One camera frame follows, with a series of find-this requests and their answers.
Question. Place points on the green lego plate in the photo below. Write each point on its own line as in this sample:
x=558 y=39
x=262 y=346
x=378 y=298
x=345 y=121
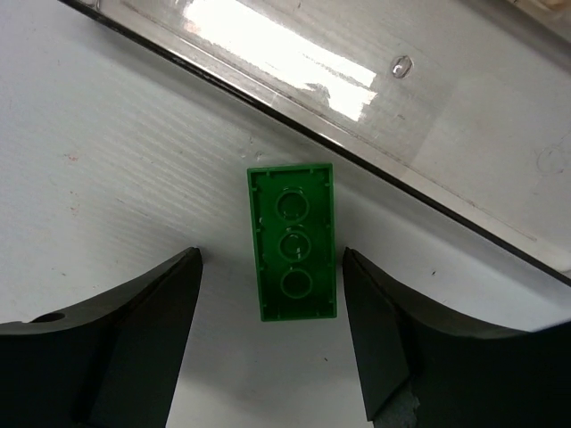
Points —
x=293 y=233

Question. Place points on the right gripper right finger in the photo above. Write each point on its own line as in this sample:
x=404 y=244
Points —
x=423 y=364

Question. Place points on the long clear tray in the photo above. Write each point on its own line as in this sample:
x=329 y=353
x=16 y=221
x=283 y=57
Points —
x=463 y=104

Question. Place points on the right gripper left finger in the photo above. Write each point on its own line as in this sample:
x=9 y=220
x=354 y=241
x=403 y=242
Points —
x=109 y=361

